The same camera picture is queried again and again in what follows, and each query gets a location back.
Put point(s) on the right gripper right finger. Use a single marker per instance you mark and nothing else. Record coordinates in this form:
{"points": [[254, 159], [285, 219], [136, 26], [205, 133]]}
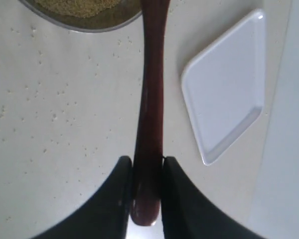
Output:
{"points": [[188, 214]]}

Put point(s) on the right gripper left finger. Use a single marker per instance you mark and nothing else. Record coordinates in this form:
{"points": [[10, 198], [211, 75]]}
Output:
{"points": [[105, 215]]}

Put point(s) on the dark red wooden spoon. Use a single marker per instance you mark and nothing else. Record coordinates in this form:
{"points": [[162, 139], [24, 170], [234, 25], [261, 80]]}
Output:
{"points": [[148, 157]]}

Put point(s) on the white rectangular tray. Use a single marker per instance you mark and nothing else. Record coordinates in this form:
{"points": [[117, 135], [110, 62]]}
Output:
{"points": [[224, 86]]}

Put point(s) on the steel bowl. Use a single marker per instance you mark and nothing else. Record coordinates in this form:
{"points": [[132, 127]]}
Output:
{"points": [[108, 20]]}

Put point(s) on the yellow millet grains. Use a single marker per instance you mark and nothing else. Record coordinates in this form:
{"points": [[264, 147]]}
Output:
{"points": [[78, 8]]}

